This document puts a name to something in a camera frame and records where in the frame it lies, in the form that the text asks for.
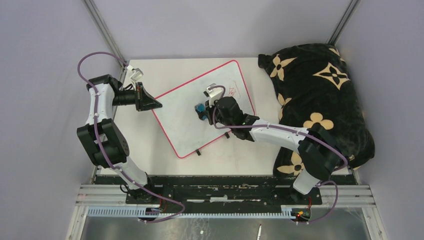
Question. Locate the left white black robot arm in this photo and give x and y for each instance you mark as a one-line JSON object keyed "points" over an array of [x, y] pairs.
{"points": [[101, 138]]}

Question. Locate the left aluminium corner post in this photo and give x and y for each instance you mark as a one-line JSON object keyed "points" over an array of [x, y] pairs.
{"points": [[102, 27]]}

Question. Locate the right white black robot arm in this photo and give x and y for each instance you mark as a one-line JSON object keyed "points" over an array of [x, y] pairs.
{"points": [[316, 147]]}

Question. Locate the red framed whiteboard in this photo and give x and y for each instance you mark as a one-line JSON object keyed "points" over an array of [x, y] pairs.
{"points": [[184, 129]]}

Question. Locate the aluminium corner post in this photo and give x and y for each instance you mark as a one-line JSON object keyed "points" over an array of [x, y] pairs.
{"points": [[341, 24], [102, 27]]}

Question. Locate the aluminium frame rails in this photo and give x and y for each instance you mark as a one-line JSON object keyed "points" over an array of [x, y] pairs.
{"points": [[345, 197]]}

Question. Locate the blue whiteboard eraser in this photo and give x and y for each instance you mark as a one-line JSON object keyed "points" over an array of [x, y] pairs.
{"points": [[200, 110]]}

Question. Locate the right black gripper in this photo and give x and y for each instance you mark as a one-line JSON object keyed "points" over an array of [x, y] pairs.
{"points": [[209, 111]]}

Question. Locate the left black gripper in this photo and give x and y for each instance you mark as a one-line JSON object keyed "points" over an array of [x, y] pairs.
{"points": [[143, 101]]}

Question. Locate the black floral plush blanket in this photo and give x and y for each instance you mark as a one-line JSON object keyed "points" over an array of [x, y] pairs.
{"points": [[313, 86]]}

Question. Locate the white marker pen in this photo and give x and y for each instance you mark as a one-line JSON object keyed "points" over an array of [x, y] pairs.
{"points": [[258, 237]]}

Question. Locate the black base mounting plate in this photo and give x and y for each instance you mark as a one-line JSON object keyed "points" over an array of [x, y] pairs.
{"points": [[182, 188]]}

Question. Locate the blue toothed cable duct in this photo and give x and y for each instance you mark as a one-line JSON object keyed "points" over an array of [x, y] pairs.
{"points": [[145, 213]]}

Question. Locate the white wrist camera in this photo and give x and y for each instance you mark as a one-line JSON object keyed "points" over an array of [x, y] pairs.
{"points": [[135, 74], [214, 92]]}

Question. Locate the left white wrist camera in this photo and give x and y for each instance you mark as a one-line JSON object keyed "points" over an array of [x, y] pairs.
{"points": [[135, 74]]}

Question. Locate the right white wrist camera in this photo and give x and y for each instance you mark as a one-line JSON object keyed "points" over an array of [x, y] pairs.
{"points": [[214, 92]]}

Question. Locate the right aluminium corner post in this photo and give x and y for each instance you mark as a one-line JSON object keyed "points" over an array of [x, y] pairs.
{"points": [[341, 24]]}

